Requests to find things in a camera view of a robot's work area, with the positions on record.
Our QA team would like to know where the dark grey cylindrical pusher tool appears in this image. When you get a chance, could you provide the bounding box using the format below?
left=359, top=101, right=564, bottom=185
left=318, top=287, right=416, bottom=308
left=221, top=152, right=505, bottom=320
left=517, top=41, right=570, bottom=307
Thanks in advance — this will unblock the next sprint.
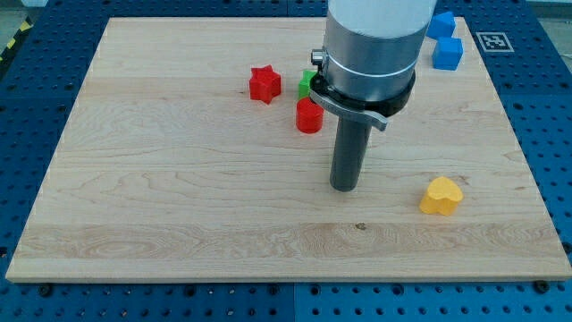
left=330, top=118, right=371, bottom=191

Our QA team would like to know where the blue block upper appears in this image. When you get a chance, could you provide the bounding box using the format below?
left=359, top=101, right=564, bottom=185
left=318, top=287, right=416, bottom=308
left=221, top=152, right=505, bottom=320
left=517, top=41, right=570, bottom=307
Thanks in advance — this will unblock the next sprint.
left=426, top=11, right=457, bottom=39

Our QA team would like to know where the blue cube block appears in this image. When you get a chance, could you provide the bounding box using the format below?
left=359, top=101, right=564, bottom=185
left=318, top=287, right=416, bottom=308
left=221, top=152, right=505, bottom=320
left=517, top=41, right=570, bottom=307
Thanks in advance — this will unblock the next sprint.
left=432, top=37, right=464, bottom=71

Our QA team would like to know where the light wooden board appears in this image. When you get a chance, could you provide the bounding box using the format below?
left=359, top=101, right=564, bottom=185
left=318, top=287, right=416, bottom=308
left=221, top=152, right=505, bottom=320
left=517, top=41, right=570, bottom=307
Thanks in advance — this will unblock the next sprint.
left=6, top=18, right=571, bottom=283

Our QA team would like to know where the black yellow hazard tape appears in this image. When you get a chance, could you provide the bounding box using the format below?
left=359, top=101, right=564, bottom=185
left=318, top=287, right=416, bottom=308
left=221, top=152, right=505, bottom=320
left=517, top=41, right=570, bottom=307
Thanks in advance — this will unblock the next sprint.
left=1, top=16, right=33, bottom=63

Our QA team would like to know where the black white fiducial marker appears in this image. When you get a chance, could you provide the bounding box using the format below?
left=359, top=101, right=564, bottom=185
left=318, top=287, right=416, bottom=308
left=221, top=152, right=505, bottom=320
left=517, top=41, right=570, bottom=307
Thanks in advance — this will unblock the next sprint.
left=476, top=31, right=514, bottom=53

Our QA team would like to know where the yellow heart block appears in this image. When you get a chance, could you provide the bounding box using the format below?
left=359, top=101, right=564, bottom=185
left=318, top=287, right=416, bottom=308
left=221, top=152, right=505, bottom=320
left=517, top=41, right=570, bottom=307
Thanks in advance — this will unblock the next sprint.
left=419, top=176, right=464, bottom=216

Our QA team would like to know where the red cylinder block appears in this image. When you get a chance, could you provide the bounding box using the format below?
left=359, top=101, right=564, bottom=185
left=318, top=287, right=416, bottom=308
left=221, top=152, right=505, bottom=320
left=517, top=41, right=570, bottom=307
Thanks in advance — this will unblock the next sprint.
left=296, top=97, right=324, bottom=134

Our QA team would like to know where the green block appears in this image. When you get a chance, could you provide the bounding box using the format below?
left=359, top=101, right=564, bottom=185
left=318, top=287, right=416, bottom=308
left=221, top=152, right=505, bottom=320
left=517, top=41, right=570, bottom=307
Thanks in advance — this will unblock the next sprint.
left=298, top=70, right=317, bottom=99

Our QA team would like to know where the red star block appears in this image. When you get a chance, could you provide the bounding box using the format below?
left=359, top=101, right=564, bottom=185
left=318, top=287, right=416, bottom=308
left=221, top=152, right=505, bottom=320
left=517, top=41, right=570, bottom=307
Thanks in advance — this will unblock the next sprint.
left=248, top=64, right=282, bottom=105

